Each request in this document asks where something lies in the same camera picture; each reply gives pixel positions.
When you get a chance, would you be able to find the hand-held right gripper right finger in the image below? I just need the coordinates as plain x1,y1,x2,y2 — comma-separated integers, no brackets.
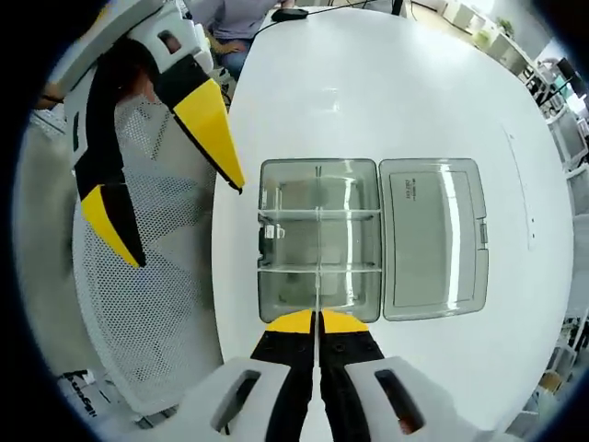
318,308,491,442

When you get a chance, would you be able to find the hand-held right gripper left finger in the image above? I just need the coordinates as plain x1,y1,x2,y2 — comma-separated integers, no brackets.
177,308,318,442

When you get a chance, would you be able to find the clear plastic compartment box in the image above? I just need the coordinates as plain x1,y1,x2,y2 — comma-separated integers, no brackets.
257,157,489,323

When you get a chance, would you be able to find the black computer mouse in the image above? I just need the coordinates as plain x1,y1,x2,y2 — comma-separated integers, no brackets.
271,7,308,22

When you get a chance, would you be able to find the grey mesh office chair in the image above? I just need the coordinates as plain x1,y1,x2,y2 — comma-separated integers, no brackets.
71,99,222,415

